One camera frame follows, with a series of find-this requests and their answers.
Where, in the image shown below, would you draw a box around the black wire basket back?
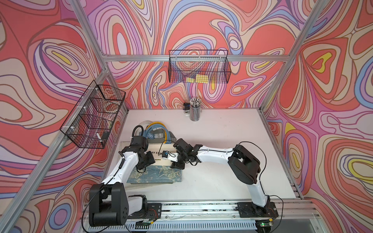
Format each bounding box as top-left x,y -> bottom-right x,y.
168,49 -> 232,83

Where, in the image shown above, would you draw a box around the aluminium frame post left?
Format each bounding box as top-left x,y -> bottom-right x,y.
68,0 -> 130,113

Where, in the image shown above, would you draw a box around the black wire basket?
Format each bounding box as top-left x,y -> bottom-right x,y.
60,81 -> 126,149
168,49 -> 232,83

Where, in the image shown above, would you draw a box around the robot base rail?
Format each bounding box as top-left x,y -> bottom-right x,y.
81,199 -> 328,233

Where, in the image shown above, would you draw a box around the black wire basket left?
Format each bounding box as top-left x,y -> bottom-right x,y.
60,81 -> 126,149

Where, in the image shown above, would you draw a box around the aluminium frame post right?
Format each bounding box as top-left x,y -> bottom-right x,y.
259,1 -> 329,113

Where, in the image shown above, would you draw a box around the aluminium frame crossbar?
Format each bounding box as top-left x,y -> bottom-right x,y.
103,55 -> 290,62

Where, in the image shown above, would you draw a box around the white yellow-handled bag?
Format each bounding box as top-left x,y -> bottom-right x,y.
118,122 -> 171,164

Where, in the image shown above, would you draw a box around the aluminium frame post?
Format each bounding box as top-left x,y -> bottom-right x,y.
68,0 -> 130,113
259,1 -> 329,113

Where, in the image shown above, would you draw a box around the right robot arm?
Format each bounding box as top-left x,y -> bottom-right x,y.
160,139 -> 279,219

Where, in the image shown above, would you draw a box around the yellow sticky notes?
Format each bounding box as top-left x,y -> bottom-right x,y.
186,74 -> 209,83

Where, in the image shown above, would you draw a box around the black cup of sticks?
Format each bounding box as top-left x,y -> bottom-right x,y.
189,97 -> 202,121

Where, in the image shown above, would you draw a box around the olive green canvas bag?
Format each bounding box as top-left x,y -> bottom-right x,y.
155,132 -> 177,144

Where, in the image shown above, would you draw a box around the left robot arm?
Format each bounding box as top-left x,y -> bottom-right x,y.
83,125 -> 155,229

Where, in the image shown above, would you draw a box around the cream blue-handled tote bag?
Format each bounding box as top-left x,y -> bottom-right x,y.
127,121 -> 182,186

